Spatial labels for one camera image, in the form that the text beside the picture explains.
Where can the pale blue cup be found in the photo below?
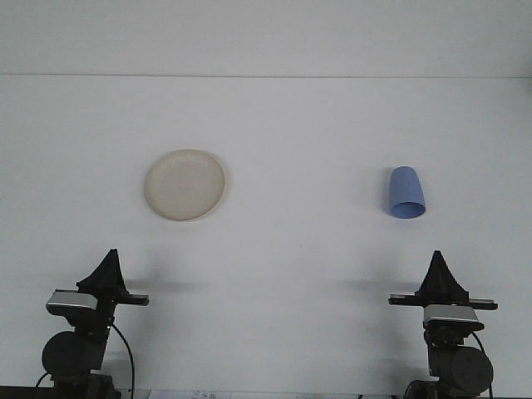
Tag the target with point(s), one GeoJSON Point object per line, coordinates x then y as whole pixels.
{"type": "Point", "coordinates": [405, 187]}

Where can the pale round plate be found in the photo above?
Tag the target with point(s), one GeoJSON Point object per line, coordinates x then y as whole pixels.
{"type": "Point", "coordinates": [185, 185]}

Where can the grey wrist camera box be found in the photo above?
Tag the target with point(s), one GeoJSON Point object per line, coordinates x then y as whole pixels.
{"type": "Point", "coordinates": [70, 303]}
{"type": "Point", "coordinates": [451, 313]}

